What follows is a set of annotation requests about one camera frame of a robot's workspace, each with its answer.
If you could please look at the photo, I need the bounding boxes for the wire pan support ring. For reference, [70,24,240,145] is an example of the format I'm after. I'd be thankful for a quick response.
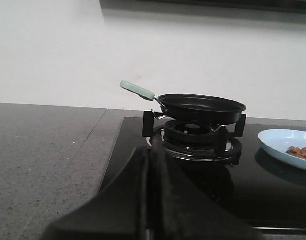
[150,108,229,132]

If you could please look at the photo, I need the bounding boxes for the light blue plate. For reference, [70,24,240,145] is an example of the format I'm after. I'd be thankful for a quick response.
[258,129,306,171]

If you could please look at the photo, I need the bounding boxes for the black frying pan green handle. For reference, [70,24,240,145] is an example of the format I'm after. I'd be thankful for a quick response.
[120,80,247,125]

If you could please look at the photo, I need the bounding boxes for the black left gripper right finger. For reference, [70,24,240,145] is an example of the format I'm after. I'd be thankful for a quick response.
[150,135,264,240]

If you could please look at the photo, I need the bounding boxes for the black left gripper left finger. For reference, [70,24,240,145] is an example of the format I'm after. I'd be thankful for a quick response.
[41,147,149,240]

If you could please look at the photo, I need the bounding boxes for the brown meat pieces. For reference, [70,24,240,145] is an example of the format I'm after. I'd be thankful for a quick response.
[287,146,306,160]

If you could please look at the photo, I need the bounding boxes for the left black burner with grate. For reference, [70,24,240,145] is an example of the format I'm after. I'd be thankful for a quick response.
[142,110,247,167]

